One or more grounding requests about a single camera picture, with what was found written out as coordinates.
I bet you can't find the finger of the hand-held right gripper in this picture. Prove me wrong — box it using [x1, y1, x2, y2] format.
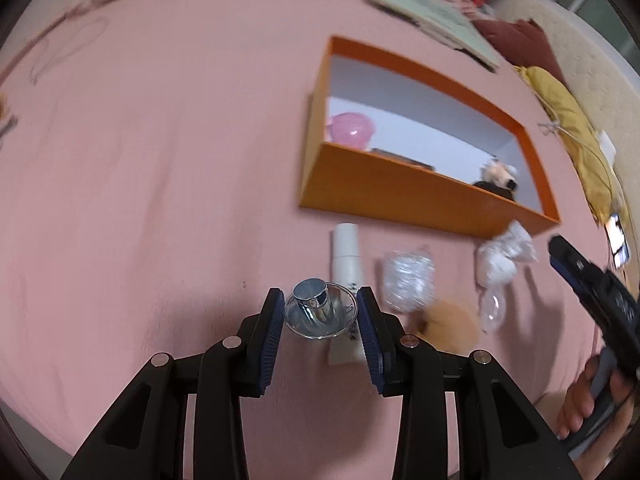
[547, 235, 608, 306]

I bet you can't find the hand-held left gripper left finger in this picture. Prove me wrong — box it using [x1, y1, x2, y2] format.
[60, 287, 286, 480]

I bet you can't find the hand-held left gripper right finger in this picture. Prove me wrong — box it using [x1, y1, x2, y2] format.
[356, 286, 583, 480]

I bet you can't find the glass perfume bottle silver cap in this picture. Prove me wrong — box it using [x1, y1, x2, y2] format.
[284, 277, 359, 341]

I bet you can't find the orange cardboard box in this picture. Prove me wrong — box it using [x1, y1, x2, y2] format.
[298, 35, 562, 240]

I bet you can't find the pink heart-shaped container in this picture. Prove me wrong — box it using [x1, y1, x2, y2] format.
[327, 112, 376, 151]

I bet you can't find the person's right forearm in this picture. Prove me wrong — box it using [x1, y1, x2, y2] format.
[562, 410, 638, 480]

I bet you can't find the person's right hand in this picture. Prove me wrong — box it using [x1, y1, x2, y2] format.
[556, 355, 640, 443]

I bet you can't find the smartphone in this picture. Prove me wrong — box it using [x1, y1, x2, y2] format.
[604, 212, 632, 268]

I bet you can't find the crumpled white plastic wrap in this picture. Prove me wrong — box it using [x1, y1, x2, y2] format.
[475, 220, 538, 288]

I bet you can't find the clear bubble wrap bundle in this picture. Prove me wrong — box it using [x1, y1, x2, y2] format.
[382, 247, 437, 313]

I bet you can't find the tan powder puff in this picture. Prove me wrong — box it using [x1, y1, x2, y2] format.
[417, 299, 482, 353]

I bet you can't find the clear plastic heart container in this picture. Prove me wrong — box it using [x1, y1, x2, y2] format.
[479, 285, 506, 333]

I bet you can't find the white cosmetic tube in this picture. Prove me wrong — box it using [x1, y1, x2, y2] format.
[327, 222, 368, 366]

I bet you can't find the small plush doll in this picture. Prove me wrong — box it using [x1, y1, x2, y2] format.
[472, 157, 521, 201]

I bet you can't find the yellow pillow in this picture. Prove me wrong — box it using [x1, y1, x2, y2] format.
[515, 66, 626, 226]

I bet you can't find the cream tufted headboard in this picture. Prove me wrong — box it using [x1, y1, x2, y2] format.
[495, 0, 640, 201]

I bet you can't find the maroon pillow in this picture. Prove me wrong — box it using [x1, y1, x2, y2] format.
[472, 19, 566, 81]

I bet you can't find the pale green flat board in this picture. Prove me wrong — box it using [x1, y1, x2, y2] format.
[367, 0, 501, 72]

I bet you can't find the white charging cable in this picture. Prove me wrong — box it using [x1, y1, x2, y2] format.
[537, 120, 626, 201]

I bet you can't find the thin cord loop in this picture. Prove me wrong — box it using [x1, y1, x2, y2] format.
[27, 17, 111, 83]

